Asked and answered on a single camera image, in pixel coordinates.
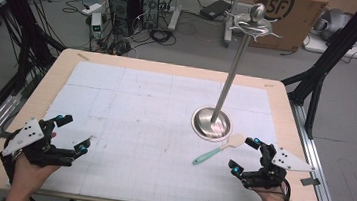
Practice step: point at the white power strip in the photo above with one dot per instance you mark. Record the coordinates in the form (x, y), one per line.
(92, 8)

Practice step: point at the grey rounded appliance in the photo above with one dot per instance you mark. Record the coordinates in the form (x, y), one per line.
(332, 22)

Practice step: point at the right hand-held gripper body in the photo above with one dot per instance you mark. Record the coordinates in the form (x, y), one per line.
(272, 175)

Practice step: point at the white gridded mat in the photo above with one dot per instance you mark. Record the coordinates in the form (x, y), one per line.
(150, 127)

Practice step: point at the person's left hand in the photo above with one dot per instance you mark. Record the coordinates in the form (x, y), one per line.
(27, 178)

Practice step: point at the brown cardboard box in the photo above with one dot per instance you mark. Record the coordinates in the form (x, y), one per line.
(292, 22)

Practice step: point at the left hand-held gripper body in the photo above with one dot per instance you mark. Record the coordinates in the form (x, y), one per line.
(23, 136)

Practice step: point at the small white device with display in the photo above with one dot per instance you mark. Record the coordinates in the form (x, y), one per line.
(96, 25)

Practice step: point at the white flat board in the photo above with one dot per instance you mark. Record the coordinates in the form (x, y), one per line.
(339, 48)

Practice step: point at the black tape piece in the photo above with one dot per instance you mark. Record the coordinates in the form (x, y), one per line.
(310, 181)

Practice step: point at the brown tape strip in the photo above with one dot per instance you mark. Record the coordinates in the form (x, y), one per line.
(83, 57)
(269, 85)

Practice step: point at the person's right hand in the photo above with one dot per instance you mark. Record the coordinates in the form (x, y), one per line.
(273, 199)

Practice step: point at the black metal frame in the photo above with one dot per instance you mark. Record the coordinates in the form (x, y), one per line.
(328, 62)
(23, 30)

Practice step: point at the black computer tower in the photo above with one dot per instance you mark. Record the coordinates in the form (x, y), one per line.
(150, 5)
(124, 7)

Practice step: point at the flat black device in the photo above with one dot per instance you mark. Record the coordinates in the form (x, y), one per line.
(215, 9)

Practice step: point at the tall metal rack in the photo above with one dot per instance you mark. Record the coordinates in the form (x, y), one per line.
(233, 72)

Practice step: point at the white stand leg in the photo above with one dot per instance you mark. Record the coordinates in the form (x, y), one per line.
(176, 6)
(232, 19)

